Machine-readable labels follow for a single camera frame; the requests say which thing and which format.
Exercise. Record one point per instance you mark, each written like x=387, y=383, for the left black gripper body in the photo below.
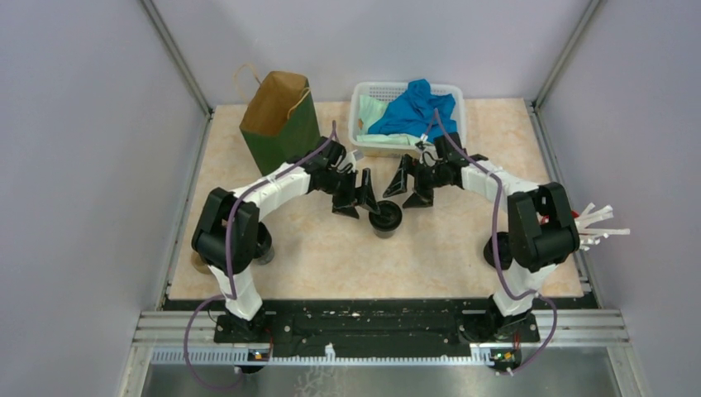
x=341, y=186

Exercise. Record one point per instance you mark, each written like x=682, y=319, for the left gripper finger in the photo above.
x=349, y=211
x=366, y=198

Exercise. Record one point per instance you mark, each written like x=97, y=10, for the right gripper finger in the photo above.
x=399, y=182
x=420, y=199

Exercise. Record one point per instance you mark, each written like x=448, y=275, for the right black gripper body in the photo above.
x=426, y=179

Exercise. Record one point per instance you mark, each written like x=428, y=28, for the dark coffee cup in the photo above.
x=264, y=249
x=385, y=219

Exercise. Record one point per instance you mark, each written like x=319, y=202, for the green brown paper bag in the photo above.
x=280, y=121

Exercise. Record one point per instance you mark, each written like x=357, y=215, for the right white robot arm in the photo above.
x=541, y=226

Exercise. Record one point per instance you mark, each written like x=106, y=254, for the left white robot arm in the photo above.
x=230, y=233

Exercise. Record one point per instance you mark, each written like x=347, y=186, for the blue cloth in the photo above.
x=417, y=112

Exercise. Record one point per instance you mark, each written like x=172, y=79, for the light green cloth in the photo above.
x=370, y=110

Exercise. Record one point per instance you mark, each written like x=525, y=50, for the cardboard cup carrier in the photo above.
x=199, y=264

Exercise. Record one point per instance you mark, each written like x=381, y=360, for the white cable duct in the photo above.
x=243, y=356

